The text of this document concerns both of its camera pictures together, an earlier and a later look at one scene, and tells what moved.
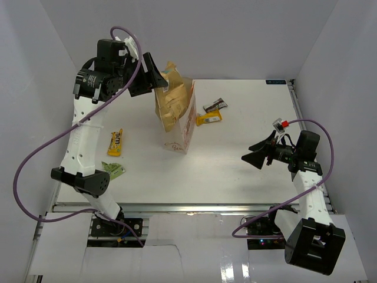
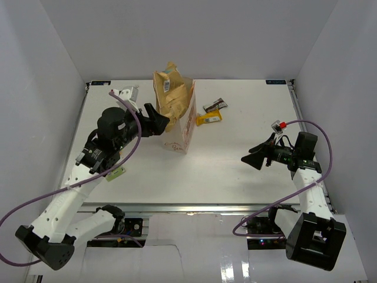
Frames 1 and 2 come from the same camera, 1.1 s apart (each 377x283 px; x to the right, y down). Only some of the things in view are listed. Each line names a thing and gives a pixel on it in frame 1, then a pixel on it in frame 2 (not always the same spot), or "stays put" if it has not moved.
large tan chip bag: x=172 y=101 stays put
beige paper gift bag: x=178 y=137 stays put
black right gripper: x=257 y=158 stays put
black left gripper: x=151 y=78 to x=154 y=124
